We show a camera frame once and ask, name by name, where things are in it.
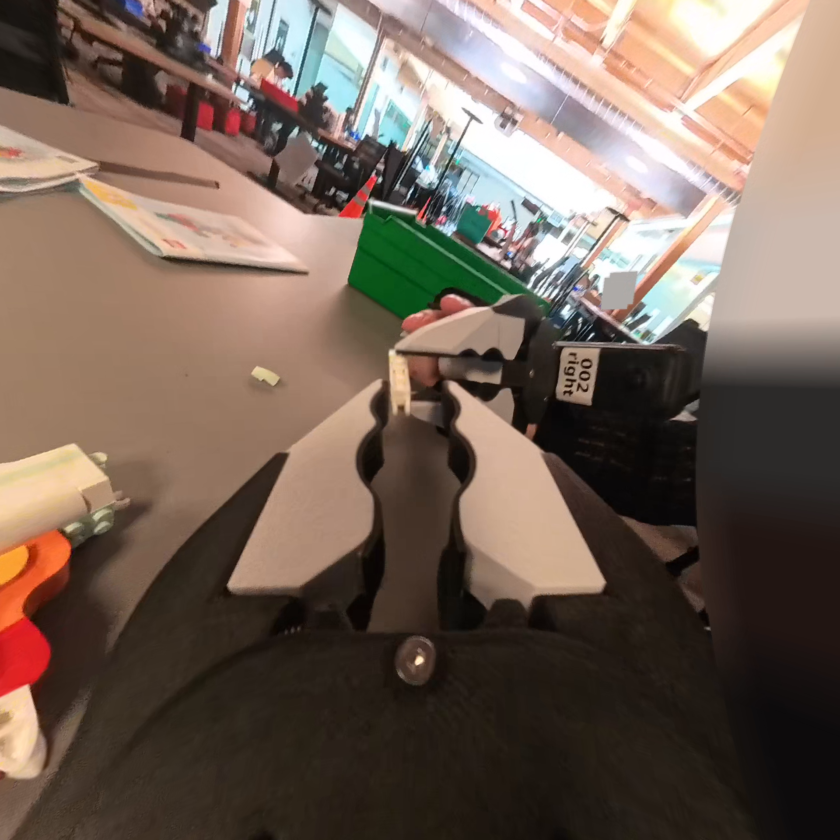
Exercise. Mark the orange traffic cone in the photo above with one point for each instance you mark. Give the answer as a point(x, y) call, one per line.
point(359, 200)

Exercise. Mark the stacked green plastic bins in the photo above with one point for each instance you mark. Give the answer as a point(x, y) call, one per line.
point(407, 262)

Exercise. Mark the instruction booklet with yellow corner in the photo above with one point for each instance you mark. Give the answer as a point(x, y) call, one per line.
point(190, 236)

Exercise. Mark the black panel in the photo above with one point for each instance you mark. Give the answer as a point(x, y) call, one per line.
point(29, 52)

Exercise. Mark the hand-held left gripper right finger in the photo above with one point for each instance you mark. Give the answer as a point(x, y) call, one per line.
point(525, 512)

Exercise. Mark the black office chair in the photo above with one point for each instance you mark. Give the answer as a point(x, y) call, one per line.
point(623, 466)

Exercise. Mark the colourful toy brick model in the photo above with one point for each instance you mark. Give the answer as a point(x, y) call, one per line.
point(33, 499)

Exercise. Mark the dark narrow strip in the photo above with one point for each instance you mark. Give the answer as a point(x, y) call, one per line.
point(157, 174)

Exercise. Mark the person's right hand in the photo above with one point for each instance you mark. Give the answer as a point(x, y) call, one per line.
point(426, 320)

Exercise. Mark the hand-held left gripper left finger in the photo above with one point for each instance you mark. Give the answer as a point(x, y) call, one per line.
point(308, 499)

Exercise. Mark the long brown table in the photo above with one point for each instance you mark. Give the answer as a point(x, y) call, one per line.
point(144, 56)

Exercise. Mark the small pale green toy brick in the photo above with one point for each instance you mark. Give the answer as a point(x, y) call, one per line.
point(266, 375)

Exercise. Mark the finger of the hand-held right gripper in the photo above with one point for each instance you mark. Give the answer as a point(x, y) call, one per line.
point(469, 372)
point(459, 334)

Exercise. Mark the white toy brick plate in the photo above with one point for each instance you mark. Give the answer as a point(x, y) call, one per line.
point(399, 387)

